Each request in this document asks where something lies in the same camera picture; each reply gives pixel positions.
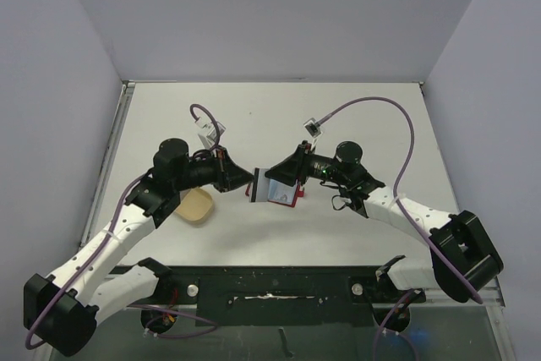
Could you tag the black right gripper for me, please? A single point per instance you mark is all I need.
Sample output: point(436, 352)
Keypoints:
point(302, 162)

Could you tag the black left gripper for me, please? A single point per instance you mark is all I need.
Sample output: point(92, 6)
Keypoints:
point(227, 174)

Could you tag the red leather card holder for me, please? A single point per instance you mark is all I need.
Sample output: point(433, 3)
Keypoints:
point(271, 191)

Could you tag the silver VIP card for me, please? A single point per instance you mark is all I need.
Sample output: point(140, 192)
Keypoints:
point(283, 194)

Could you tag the white grey card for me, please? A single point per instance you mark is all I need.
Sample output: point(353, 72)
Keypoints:
point(259, 188)

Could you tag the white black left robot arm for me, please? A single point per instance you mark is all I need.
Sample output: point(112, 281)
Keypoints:
point(64, 308)

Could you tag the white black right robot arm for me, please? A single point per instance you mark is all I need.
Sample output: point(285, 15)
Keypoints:
point(463, 259)

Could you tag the beige oval tray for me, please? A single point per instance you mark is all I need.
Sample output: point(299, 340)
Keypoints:
point(196, 205)

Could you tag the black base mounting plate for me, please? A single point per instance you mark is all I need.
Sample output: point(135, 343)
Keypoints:
point(278, 295)

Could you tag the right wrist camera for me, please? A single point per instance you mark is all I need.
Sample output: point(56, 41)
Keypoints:
point(314, 128)

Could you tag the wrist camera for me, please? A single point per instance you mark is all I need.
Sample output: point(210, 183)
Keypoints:
point(314, 128)
point(206, 132)

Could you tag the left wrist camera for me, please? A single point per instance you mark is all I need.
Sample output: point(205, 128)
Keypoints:
point(206, 132)

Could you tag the aluminium left rail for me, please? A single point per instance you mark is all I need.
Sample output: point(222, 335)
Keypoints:
point(108, 158)

